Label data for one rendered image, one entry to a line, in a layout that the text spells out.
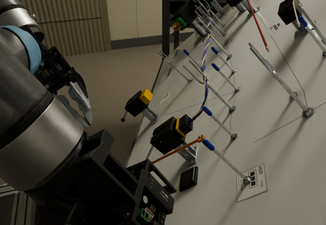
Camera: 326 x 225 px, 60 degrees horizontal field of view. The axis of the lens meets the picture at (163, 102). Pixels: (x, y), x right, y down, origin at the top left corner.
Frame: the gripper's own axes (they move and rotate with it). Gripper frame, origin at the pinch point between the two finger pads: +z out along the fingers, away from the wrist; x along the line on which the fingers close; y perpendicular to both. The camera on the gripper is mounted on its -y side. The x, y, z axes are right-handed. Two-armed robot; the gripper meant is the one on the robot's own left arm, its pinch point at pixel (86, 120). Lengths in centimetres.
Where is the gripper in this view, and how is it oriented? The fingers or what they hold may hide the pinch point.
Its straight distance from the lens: 59.6
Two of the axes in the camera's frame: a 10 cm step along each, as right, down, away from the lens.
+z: 6.0, 8.0, 0.0
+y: 2.1, -1.5, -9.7
